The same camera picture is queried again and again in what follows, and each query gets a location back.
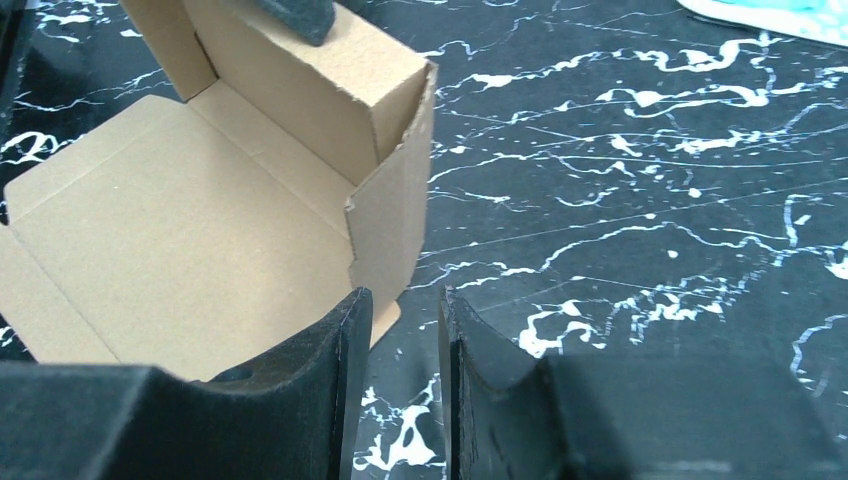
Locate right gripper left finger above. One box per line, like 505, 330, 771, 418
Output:
1, 288, 373, 479

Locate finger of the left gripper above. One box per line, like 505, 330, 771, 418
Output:
257, 0, 335, 46

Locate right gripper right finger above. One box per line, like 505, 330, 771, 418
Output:
438, 287, 847, 479

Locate brown cardboard box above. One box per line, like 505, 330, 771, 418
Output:
1, 1, 437, 380

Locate blue white blister package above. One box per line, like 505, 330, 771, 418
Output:
678, 0, 847, 47

